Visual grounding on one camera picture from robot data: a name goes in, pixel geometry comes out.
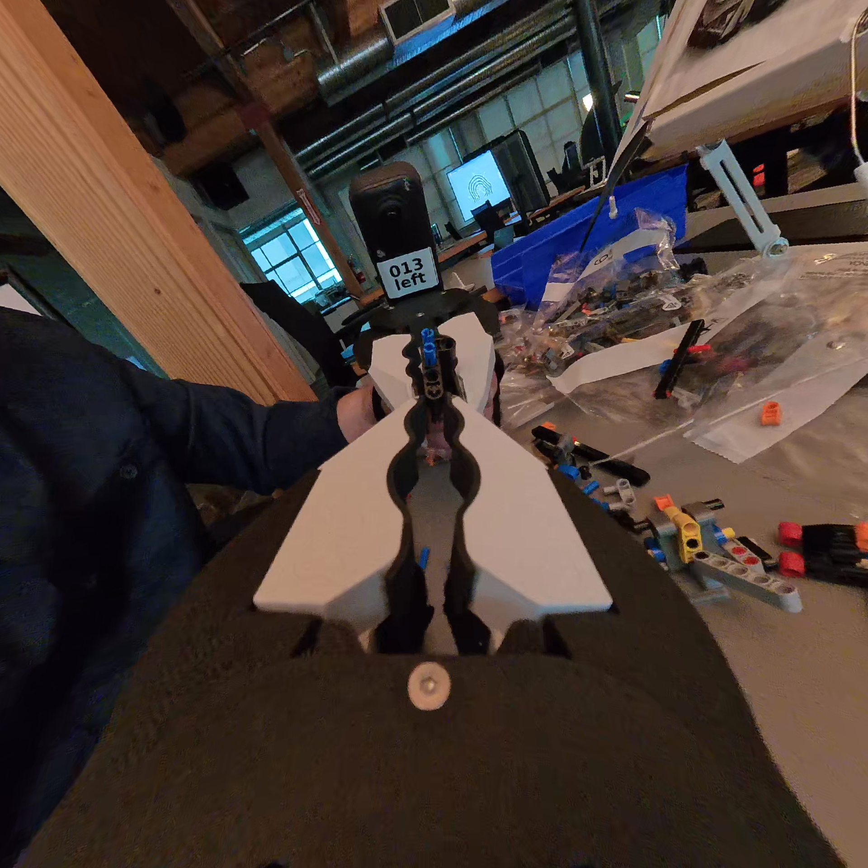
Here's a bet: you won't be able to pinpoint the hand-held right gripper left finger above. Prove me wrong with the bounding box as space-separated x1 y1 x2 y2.
253 397 421 655

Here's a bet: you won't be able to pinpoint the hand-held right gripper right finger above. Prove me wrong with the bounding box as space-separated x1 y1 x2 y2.
444 396 614 655

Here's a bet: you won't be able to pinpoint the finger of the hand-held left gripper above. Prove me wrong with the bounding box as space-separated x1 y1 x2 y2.
441 312 497 416
369 335 416 409

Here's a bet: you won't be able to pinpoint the long black lego beam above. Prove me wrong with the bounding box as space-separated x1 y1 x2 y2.
531 425 651 486

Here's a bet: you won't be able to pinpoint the yellow grey lego assembly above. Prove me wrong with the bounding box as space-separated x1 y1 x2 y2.
643 498 803 614

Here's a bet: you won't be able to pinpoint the large bag dark lego pieces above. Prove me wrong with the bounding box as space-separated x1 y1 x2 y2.
505 209 709 381

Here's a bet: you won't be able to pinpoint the black lego beam red pins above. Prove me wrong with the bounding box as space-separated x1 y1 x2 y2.
653 319 713 401

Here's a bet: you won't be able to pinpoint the small black red lego assembly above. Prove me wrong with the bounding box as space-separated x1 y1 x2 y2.
777 520 868 585

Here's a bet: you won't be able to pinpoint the person's left hand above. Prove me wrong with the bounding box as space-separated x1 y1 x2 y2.
337 387 393 442

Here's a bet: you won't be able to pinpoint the black office chair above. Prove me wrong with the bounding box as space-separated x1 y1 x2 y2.
241 281 360 387

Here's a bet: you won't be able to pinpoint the blue plastic bin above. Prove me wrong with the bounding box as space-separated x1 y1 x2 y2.
490 163 689 309

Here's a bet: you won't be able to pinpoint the grey cabinet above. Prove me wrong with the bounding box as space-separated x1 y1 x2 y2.
494 129 552 212

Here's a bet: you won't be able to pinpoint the person's torso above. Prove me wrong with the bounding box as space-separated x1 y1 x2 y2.
0 308 211 849

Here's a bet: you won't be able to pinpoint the pile of clear plastic bags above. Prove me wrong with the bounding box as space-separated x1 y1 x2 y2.
498 244 868 465

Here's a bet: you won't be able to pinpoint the open instruction book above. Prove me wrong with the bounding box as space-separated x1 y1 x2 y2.
590 0 868 225

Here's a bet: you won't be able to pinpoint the silver air duct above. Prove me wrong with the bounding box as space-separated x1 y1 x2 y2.
317 0 577 106

